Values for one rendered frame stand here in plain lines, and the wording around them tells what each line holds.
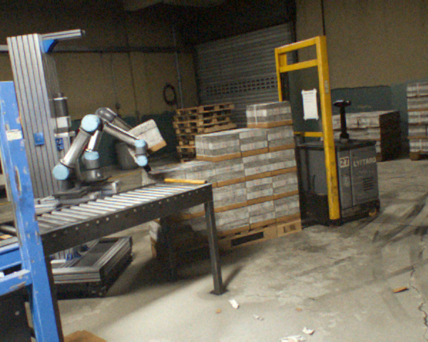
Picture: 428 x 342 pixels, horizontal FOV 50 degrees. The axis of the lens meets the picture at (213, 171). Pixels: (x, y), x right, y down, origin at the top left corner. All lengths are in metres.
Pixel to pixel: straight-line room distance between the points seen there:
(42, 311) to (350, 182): 3.34
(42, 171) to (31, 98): 0.58
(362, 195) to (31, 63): 3.32
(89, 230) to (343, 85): 8.64
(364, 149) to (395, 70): 5.40
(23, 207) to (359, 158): 3.47
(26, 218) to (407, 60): 8.76
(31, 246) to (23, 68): 1.97
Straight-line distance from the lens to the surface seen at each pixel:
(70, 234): 2.57
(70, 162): 3.47
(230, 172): 4.16
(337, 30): 10.74
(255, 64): 11.88
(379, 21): 10.33
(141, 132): 3.69
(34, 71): 3.87
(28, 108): 3.91
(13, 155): 2.19
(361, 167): 4.86
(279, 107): 4.42
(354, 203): 4.87
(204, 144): 4.20
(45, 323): 2.37
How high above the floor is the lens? 1.36
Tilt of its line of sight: 8 degrees down
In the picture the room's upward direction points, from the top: 7 degrees counter-clockwise
